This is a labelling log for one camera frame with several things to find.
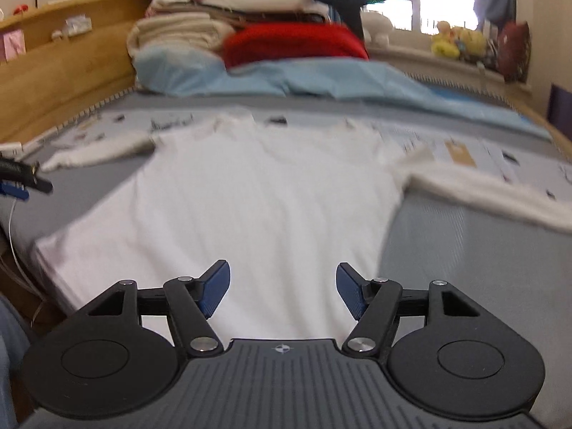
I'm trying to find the dark red cushion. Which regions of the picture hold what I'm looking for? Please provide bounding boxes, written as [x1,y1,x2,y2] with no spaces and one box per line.
[496,21,531,82]

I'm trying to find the white long-sleeve shirt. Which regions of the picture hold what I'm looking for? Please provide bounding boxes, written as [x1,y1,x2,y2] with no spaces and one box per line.
[37,115,571,340]

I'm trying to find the grey patterned bed cover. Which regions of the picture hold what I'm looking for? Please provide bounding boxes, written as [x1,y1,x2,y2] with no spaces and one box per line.
[1,93,571,428]

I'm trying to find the pink gift bag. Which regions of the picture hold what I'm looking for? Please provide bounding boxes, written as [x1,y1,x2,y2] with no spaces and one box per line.
[0,29,26,62]

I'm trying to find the wooden headboard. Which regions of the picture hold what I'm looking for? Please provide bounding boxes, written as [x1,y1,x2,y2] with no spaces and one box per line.
[0,0,151,143]

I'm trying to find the light blue bed sheet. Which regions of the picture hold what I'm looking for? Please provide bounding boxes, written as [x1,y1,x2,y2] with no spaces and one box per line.
[132,45,550,139]

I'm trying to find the red blanket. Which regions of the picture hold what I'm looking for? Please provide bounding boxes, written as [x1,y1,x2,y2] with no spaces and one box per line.
[221,22,369,68]

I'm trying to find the yellow plush toys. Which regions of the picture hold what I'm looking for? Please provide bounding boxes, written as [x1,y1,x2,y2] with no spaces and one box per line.
[430,21,488,60]

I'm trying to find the cream folded blanket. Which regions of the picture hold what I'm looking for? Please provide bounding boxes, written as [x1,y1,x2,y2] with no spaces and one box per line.
[126,13,236,58]

